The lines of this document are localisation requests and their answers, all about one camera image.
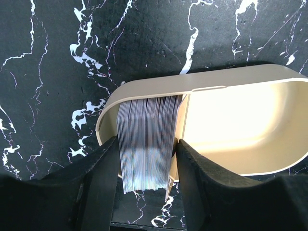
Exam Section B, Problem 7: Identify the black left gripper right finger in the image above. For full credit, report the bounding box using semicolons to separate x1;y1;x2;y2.
177;140;308;231

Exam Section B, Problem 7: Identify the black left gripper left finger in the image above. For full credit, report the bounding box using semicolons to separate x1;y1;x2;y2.
0;136;118;231

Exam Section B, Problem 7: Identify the beige oval plastic tray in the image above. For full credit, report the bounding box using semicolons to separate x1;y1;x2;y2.
96;64;308;176

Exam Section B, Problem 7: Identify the stack of credit cards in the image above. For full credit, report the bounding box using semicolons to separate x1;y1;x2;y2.
116;95;183;193

